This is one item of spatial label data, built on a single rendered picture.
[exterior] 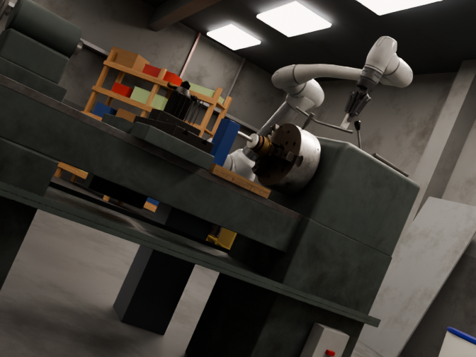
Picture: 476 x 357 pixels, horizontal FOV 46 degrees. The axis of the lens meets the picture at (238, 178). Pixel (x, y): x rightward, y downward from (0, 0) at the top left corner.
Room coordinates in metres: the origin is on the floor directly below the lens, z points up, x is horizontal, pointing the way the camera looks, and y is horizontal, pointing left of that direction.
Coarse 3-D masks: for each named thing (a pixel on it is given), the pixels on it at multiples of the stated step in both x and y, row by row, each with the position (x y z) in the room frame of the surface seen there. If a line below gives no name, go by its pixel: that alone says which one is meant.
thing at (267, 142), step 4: (260, 136) 2.50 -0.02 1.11; (260, 140) 2.49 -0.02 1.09; (264, 140) 2.50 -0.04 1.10; (268, 140) 2.52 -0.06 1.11; (256, 144) 2.49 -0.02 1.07; (260, 144) 2.49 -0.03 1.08; (264, 144) 2.50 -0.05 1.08; (268, 144) 2.51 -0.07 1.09; (272, 144) 2.54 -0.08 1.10; (252, 148) 2.50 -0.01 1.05; (256, 148) 2.50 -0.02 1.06; (260, 148) 2.50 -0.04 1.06; (264, 148) 2.50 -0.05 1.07; (268, 148) 2.51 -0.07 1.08; (256, 152) 2.52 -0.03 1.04; (260, 152) 2.51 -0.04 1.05; (264, 152) 2.52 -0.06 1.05; (260, 156) 2.54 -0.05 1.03
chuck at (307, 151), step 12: (288, 132) 2.59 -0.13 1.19; (300, 132) 2.51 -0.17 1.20; (288, 144) 2.54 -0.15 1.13; (300, 144) 2.47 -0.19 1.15; (312, 144) 2.52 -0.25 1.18; (300, 156) 2.47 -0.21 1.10; (312, 156) 2.51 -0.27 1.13; (276, 168) 2.56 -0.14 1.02; (288, 168) 2.48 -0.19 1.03; (300, 168) 2.48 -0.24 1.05; (264, 180) 2.60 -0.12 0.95; (276, 180) 2.52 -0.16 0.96; (288, 180) 2.50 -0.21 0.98; (300, 180) 2.52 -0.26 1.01
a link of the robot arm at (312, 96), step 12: (312, 84) 2.92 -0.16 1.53; (288, 96) 2.98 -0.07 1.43; (300, 96) 2.93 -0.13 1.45; (312, 96) 2.94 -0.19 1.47; (288, 108) 3.00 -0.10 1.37; (300, 108) 2.98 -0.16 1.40; (276, 120) 3.03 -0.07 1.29; (288, 120) 3.03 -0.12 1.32; (264, 132) 3.07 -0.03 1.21; (240, 156) 3.12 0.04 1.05; (252, 156) 3.12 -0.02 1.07; (240, 168) 3.12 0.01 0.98; (252, 180) 3.21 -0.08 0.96
